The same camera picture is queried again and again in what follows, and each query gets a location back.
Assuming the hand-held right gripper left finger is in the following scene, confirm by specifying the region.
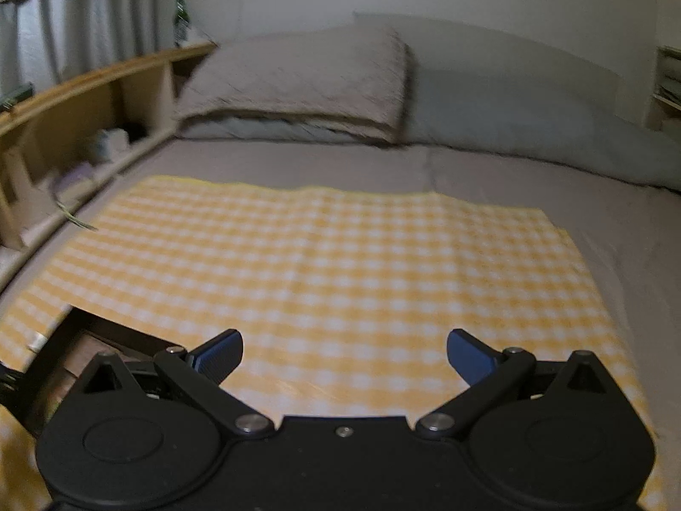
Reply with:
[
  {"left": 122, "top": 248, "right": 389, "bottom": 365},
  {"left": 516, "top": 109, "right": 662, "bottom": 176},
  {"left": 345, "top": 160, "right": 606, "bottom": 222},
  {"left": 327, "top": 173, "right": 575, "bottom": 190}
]
[{"left": 71, "top": 329, "right": 275, "bottom": 440}]

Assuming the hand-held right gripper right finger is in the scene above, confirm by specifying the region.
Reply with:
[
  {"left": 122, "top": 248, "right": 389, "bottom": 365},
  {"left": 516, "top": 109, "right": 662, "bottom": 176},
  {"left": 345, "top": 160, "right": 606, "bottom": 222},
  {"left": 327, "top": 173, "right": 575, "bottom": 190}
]
[{"left": 416, "top": 329, "right": 621, "bottom": 442}]

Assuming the black cardboard box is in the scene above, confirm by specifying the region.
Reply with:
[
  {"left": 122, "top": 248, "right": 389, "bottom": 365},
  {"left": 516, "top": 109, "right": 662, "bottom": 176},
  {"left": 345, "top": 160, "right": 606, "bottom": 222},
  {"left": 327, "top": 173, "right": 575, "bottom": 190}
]
[{"left": 16, "top": 305, "right": 189, "bottom": 437}]

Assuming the yellow checked cloth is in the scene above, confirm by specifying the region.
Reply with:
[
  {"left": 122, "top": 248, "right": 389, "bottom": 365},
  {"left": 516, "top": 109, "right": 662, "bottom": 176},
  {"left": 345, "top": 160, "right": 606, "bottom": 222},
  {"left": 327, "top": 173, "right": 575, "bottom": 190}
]
[{"left": 0, "top": 175, "right": 667, "bottom": 511}]

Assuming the purple card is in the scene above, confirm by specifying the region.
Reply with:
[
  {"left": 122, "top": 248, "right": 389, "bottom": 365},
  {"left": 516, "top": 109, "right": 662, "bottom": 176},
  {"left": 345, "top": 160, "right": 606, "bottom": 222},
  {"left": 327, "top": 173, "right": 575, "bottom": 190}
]
[{"left": 52, "top": 167, "right": 94, "bottom": 193}]

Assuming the small white box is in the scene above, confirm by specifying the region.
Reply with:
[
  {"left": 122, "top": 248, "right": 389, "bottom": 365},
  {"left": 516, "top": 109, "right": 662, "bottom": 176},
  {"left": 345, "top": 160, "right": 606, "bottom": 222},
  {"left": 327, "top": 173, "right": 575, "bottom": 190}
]
[{"left": 87, "top": 128, "right": 129, "bottom": 164}]

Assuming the grey folded duvet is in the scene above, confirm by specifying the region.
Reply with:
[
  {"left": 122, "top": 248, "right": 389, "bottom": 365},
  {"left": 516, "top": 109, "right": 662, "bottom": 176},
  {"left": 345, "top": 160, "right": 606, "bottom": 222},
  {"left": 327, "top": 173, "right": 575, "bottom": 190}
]
[{"left": 180, "top": 55, "right": 681, "bottom": 193}]

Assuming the beige textured pillow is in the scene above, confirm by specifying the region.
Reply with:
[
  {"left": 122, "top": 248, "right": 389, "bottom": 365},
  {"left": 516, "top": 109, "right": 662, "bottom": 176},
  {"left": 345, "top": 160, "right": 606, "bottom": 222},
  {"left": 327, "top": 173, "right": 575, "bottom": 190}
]
[{"left": 174, "top": 26, "right": 412, "bottom": 145}]

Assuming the dark glasses case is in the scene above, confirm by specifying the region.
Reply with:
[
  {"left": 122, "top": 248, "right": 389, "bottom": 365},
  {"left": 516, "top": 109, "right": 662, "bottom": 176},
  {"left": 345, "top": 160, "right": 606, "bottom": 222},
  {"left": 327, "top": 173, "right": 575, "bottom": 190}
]
[{"left": 0, "top": 82, "right": 34, "bottom": 113}]

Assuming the long wooden bedside shelf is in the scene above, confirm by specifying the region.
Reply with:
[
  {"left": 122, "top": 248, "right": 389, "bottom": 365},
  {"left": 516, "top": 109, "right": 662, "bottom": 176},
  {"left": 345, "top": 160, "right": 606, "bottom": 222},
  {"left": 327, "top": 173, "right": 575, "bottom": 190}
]
[{"left": 0, "top": 42, "right": 217, "bottom": 280}]

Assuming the tall wooden shelf unit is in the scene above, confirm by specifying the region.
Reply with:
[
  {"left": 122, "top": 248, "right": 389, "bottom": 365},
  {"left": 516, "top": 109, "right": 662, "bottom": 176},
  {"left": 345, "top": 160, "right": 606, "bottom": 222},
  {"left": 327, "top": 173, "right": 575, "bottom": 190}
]
[{"left": 643, "top": 45, "right": 681, "bottom": 134}]

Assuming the green glass bottle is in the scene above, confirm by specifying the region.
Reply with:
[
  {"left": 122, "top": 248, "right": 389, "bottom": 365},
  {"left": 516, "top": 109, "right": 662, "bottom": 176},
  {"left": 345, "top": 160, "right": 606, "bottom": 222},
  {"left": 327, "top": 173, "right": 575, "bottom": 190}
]
[{"left": 172, "top": 0, "right": 192, "bottom": 48}]

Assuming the grey curtain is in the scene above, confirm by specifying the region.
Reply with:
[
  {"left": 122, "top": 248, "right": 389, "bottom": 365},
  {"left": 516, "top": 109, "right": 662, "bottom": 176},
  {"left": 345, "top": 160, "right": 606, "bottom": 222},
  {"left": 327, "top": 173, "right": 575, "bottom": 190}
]
[{"left": 0, "top": 0, "right": 161, "bottom": 106}]

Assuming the green string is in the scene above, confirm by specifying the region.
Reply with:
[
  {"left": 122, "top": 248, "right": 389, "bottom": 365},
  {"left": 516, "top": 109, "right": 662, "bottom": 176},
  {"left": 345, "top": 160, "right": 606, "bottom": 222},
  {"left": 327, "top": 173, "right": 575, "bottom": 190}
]
[{"left": 55, "top": 199, "right": 100, "bottom": 233}]

